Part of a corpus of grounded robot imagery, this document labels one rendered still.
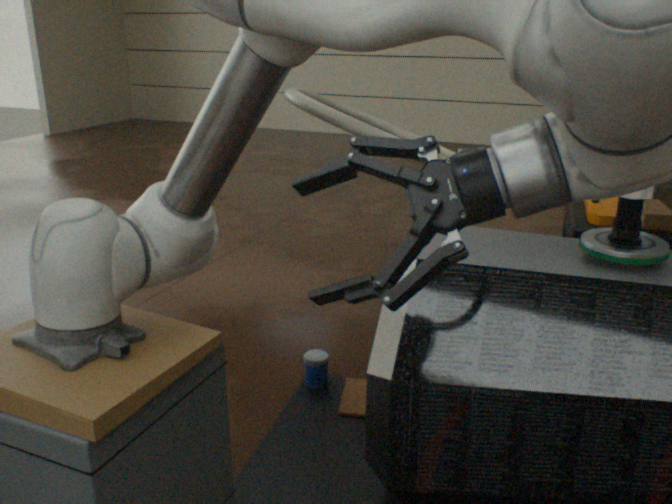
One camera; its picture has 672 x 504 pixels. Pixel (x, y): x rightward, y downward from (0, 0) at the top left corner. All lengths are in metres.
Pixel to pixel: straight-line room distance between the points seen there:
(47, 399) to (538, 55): 0.93
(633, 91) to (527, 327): 1.21
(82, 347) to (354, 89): 7.33
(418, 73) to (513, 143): 7.46
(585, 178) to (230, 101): 0.66
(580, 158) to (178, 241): 0.86
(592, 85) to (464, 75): 7.46
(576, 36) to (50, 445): 1.01
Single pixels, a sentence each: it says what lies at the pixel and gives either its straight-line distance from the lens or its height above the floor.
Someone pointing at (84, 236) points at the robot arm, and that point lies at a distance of 1.20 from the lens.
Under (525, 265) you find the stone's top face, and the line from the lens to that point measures 1.74.
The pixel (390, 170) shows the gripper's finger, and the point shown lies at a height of 1.28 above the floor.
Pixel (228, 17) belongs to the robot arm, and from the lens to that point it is 0.89.
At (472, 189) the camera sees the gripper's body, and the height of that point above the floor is 1.28.
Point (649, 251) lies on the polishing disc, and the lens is 1.79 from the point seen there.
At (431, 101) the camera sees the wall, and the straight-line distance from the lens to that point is 8.06.
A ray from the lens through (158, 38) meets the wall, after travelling 9.87.
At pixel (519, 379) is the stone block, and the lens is 1.62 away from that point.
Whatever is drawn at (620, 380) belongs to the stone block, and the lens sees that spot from 1.64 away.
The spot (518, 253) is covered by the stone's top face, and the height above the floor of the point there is 0.83.
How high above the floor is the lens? 1.44
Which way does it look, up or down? 20 degrees down
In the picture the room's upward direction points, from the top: straight up
